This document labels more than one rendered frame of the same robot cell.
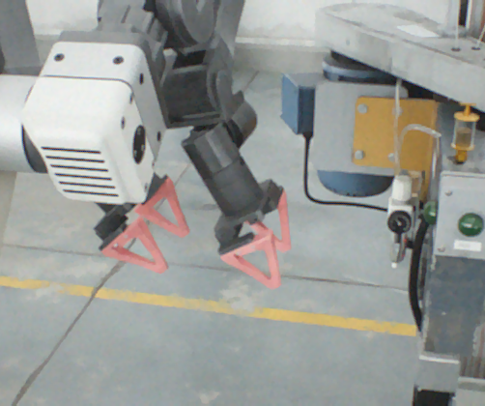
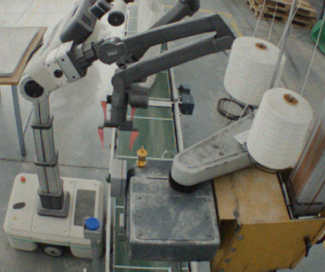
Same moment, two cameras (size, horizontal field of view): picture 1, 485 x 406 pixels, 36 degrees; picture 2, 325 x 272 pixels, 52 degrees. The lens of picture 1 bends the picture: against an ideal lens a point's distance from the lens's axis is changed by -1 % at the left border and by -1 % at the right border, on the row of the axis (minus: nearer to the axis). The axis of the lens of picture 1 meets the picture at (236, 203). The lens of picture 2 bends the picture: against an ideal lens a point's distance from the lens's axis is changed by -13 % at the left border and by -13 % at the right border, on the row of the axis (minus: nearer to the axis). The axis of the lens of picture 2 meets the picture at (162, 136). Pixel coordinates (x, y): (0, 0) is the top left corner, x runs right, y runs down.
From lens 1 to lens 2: 124 cm
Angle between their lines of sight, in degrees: 58
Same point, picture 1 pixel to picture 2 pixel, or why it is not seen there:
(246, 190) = (112, 117)
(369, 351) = not seen: outside the picture
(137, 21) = (86, 47)
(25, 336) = not seen: hidden behind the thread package
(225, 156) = (113, 102)
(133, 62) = (61, 54)
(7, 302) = not seen: hidden behind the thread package
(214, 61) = (121, 73)
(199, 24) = (106, 58)
